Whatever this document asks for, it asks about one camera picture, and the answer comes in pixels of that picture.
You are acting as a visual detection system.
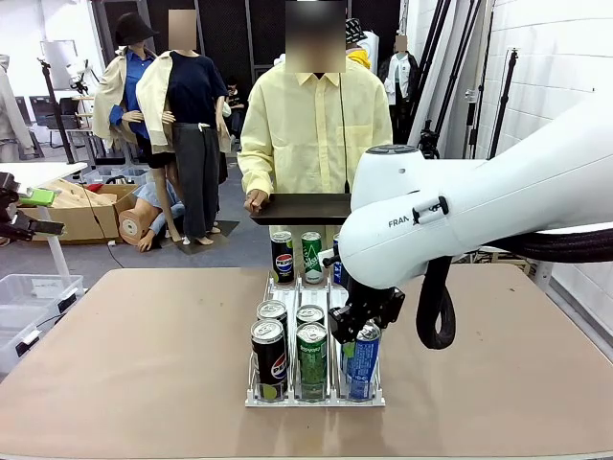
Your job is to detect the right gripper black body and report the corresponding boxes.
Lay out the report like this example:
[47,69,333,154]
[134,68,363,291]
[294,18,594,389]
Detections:
[347,280,406,327]

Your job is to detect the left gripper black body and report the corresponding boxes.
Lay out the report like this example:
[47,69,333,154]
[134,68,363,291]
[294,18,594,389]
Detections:
[0,189,20,239]

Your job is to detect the blue Pocari Sweat can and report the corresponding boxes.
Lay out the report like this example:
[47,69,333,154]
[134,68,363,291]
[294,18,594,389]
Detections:
[330,233,347,285]
[340,320,383,402]

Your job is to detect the black serving tray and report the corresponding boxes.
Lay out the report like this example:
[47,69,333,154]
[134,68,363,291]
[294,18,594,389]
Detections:
[248,193,355,227]

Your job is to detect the person's right forearm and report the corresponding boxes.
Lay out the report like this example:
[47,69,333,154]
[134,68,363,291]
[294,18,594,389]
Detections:
[237,138,277,196]

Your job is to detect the person in yellow shirt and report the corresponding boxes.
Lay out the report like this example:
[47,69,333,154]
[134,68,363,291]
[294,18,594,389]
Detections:
[237,0,395,241]

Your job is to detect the background person in dark clothes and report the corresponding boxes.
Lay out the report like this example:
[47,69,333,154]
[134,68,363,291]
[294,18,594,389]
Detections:
[224,76,246,140]

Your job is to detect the person's right hand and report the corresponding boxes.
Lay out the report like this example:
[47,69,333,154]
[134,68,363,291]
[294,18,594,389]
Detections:
[242,188,272,215]

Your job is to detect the green Chilsung cider can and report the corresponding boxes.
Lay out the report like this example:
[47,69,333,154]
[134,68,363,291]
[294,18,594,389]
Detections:
[295,322,329,402]
[300,231,324,286]
[295,304,326,330]

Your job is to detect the brown cardboard box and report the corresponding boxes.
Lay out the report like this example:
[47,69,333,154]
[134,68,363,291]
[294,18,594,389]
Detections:
[18,184,140,243]

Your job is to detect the clear plastic storage bin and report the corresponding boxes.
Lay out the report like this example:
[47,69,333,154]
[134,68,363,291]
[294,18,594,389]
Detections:
[0,304,49,375]
[0,273,86,317]

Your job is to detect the black Pepsi can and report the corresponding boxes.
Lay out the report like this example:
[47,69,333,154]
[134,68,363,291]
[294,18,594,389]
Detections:
[270,230,295,286]
[250,318,289,402]
[256,299,289,336]

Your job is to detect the white can dispenser rack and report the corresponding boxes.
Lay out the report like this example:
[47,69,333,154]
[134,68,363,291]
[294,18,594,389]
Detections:
[244,267,386,408]

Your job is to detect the black tripod stand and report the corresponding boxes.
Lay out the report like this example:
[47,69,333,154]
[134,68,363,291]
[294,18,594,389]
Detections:
[36,57,78,165]

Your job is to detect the torso dummy in denim shirt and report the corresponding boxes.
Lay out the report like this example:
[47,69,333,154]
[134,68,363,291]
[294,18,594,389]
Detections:
[117,184,187,254]

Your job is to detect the whiteboard on stand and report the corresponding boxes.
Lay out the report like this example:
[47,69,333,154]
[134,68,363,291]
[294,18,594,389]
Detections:
[40,40,80,91]

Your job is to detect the mannequin in blue shirt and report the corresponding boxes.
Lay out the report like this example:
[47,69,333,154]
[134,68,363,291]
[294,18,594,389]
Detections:
[91,12,162,169]

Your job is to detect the black tripod head equipment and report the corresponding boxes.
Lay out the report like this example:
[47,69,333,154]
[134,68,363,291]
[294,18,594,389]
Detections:
[416,119,442,159]

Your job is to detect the mannequin in navy top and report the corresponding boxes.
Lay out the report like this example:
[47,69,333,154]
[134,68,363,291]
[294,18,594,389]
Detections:
[136,9,232,245]

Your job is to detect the black brimmed hat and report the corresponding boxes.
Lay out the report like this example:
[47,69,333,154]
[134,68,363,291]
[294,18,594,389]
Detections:
[113,12,160,48]

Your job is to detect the figure in black white jacket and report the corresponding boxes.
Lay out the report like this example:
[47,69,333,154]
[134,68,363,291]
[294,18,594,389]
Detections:
[380,34,422,145]

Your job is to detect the black light stand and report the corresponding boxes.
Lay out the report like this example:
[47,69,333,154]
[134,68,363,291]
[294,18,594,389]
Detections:
[487,46,523,162]

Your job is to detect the mannequin in yellow hoodie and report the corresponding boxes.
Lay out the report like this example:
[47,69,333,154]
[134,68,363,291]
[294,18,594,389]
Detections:
[347,45,373,71]

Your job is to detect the mannequin in white hoodie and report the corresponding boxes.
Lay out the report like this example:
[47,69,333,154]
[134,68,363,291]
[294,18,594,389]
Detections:
[361,31,382,73]

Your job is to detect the patterned bucket hat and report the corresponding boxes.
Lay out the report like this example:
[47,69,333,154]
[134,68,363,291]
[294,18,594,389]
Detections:
[345,17,369,47]

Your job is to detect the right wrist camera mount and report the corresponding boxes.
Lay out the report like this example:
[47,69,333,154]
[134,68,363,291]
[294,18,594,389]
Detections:
[318,246,344,269]

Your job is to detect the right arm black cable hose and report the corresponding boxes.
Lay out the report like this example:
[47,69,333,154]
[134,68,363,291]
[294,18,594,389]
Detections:
[415,224,613,351]

